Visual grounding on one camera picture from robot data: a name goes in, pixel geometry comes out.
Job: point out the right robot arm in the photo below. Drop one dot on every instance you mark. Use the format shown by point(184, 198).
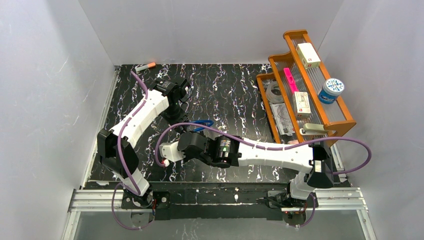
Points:
point(311, 160)

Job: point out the blue cable lock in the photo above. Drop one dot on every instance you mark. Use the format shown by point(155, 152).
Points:
point(203, 122)

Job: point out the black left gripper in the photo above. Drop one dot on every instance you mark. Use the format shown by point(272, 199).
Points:
point(177, 117)

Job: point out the clear tape roll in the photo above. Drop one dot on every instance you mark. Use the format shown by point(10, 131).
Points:
point(273, 93)

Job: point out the pink small eraser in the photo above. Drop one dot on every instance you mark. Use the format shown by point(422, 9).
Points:
point(293, 142)

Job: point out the pink highlighter pen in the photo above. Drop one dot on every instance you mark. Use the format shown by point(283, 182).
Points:
point(290, 80)

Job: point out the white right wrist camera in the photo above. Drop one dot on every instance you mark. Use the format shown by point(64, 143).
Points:
point(170, 153)

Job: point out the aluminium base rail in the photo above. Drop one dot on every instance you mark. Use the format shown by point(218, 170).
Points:
point(209, 203)

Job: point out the packaged protractor ruler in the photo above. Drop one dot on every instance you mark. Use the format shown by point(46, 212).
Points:
point(282, 119)

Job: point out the orange tiered rack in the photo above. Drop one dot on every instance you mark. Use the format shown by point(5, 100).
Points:
point(335, 118)

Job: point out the white box upper shelf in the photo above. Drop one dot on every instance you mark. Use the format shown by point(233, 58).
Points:
point(308, 55)

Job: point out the beige stapler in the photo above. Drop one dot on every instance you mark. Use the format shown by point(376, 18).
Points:
point(313, 129)

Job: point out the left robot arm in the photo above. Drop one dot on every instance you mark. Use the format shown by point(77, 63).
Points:
point(116, 146)

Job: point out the white small box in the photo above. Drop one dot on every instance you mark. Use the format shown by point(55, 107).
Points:
point(302, 107)

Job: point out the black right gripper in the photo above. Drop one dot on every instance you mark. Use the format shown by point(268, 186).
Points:
point(180, 147)

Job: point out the blue white round jar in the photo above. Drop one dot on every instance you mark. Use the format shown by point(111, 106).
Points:
point(331, 90)

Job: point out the orange capped marker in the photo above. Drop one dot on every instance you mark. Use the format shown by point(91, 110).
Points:
point(145, 67)

